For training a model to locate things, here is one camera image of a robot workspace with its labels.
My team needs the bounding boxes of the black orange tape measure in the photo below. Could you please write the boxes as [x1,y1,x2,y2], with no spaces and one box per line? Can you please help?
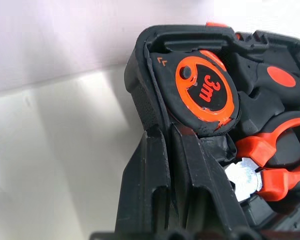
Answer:
[149,48,241,137]

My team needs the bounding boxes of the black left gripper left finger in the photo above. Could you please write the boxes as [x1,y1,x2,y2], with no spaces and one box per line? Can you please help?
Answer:
[114,129,172,233]

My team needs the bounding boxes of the claw hammer black orange handle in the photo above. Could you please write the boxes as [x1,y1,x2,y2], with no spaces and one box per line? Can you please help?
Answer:
[236,53,300,126]

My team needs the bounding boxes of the orange handled pliers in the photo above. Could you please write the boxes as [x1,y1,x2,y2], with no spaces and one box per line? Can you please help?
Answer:
[224,117,300,204]

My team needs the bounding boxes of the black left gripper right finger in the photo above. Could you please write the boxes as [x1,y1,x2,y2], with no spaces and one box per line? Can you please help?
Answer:
[168,123,244,233]

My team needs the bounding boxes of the black tool case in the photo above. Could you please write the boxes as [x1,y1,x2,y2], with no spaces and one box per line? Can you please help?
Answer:
[123,21,300,232]

